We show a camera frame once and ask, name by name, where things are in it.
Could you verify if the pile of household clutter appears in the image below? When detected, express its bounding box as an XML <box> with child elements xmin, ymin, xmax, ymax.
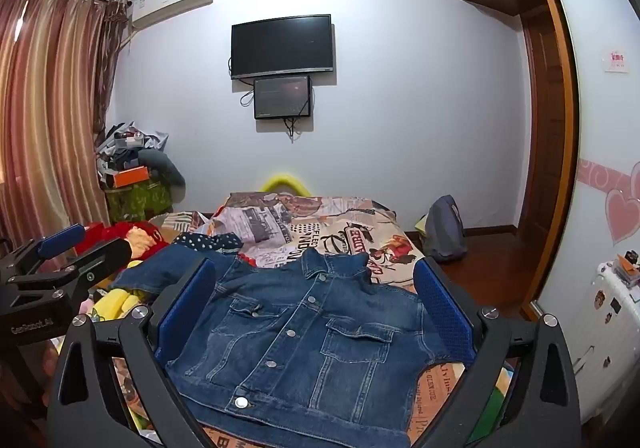
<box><xmin>96</xmin><ymin>120</ymin><xmax>171</xmax><ymax>189</ymax></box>

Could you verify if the small pink white sign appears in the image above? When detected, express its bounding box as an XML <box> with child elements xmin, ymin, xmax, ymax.
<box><xmin>603</xmin><ymin>50</ymin><xmax>630</xmax><ymax>74</ymax></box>

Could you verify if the green patterned cloth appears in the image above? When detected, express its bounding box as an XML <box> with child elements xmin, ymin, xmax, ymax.
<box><xmin>105</xmin><ymin>180</ymin><xmax>174</xmax><ymax>223</ymax></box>

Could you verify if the yellow foam ring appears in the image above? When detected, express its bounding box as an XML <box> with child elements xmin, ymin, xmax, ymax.
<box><xmin>262</xmin><ymin>173</ymin><xmax>313</xmax><ymax>196</ymax></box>

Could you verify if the wooden door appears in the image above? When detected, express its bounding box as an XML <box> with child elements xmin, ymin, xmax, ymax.
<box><xmin>517</xmin><ymin>8</ymin><xmax>567</xmax><ymax>249</ymax></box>

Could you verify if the grey blue backpack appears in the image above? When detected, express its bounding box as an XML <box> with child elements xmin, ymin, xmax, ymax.
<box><xmin>422</xmin><ymin>194</ymin><xmax>469</xmax><ymax>263</ymax></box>

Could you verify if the navy polka dot cloth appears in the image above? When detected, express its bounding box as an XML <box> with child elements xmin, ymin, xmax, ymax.
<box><xmin>172</xmin><ymin>231</ymin><xmax>244</xmax><ymax>257</ymax></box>

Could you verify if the black wall television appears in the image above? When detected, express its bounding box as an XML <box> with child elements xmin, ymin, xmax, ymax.
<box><xmin>230</xmin><ymin>14</ymin><xmax>335</xmax><ymax>80</ymax></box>

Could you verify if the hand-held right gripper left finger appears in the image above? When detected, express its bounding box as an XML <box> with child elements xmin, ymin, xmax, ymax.
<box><xmin>46</xmin><ymin>255</ymin><xmax>221</xmax><ymax>448</ymax></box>

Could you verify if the small orange box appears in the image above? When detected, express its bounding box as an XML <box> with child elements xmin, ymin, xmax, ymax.
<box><xmin>614</xmin><ymin>253</ymin><xmax>640</xmax><ymax>287</ymax></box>

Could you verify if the white wardrobe sliding door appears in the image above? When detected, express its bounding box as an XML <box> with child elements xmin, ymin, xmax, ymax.
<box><xmin>520</xmin><ymin>0</ymin><xmax>640</xmax><ymax>323</ymax></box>

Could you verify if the small black wall monitor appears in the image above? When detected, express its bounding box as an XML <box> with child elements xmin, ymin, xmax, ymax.
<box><xmin>253</xmin><ymin>75</ymin><xmax>313</xmax><ymax>121</ymax></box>

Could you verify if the red and yellow clothes pile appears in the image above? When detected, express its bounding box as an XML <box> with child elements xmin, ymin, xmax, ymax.
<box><xmin>75</xmin><ymin>222</ymin><xmax>171</xmax><ymax>263</ymax></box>

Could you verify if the dark grey cushion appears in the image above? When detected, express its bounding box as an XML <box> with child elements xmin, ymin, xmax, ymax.
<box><xmin>137</xmin><ymin>148</ymin><xmax>187</xmax><ymax>189</ymax></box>

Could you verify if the printed bed sheet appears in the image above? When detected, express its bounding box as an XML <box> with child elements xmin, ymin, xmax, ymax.
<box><xmin>112</xmin><ymin>192</ymin><xmax>496</xmax><ymax>448</ymax></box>

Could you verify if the white cabinet with stickers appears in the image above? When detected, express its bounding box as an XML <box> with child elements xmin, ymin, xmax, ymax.
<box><xmin>570</xmin><ymin>258</ymin><xmax>640</xmax><ymax>379</ymax></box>

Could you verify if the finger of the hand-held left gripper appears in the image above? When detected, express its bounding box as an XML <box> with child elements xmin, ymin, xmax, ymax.
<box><xmin>0</xmin><ymin>223</ymin><xmax>87</xmax><ymax>286</ymax></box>
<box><xmin>7</xmin><ymin>237</ymin><xmax>133</xmax><ymax>311</ymax></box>

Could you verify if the blue denim jacket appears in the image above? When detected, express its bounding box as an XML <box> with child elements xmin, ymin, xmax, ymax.
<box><xmin>112</xmin><ymin>245</ymin><xmax>453</xmax><ymax>448</ymax></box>

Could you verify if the yellow plush toy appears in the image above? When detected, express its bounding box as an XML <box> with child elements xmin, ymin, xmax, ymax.
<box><xmin>92</xmin><ymin>285</ymin><xmax>151</xmax><ymax>325</ymax></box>

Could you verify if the striped pink curtain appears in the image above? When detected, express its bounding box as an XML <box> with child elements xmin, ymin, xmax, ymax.
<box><xmin>0</xmin><ymin>0</ymin><xmax>130</xmax><ymax>249</ymax></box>

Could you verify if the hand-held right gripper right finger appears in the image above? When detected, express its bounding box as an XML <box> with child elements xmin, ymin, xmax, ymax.
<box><xmin>407</xmin><ymin>258</ymin><xmax>583</xmax><ymax>448</ymax></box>

